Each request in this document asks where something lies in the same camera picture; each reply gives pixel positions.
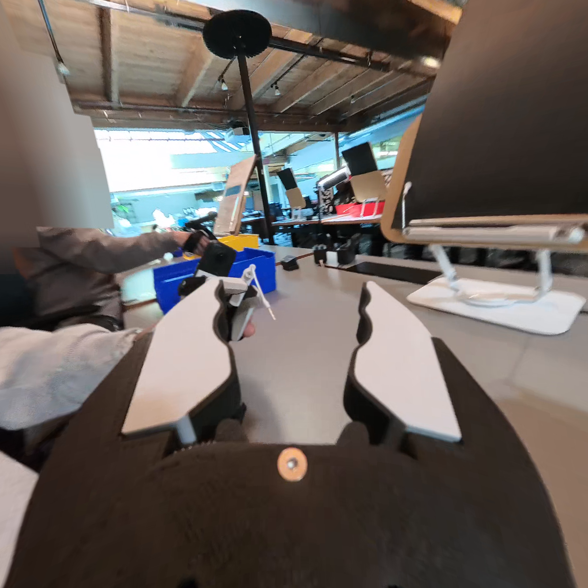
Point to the black metal post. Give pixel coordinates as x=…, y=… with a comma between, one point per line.
x=250, y=138

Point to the white plastic security tag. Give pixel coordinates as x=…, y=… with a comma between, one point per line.
x=236, y=287

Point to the red plastic bin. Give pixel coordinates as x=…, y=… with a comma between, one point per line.
x=351, y=210

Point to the white metal board stand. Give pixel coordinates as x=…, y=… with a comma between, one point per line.
x=505, y=307

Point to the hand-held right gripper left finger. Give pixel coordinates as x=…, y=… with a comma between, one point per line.
x=183, y=358

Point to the yellow plastic bin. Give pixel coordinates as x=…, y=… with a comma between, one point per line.
x=243, y=241

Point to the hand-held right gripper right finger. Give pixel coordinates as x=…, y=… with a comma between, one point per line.
x=404, y=367

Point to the person's left forearm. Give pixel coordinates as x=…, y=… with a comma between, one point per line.
x=55, y=367

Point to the large blue plastic bin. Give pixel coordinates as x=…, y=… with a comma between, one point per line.
x=262, y=271

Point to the black power box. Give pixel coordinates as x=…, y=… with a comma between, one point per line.
x=348, y=252
x=321, y=255

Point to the small black flat device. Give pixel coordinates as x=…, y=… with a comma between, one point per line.
x=289, y=262

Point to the grey desk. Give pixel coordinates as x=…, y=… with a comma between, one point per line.
x=303, y=344

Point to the person's left hand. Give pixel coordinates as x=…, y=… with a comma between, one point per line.
x=249, y=330

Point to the large black and tan board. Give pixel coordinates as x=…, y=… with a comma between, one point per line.
x=505, y=115

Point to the brown office desk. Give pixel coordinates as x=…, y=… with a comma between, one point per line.
x=298, y=223

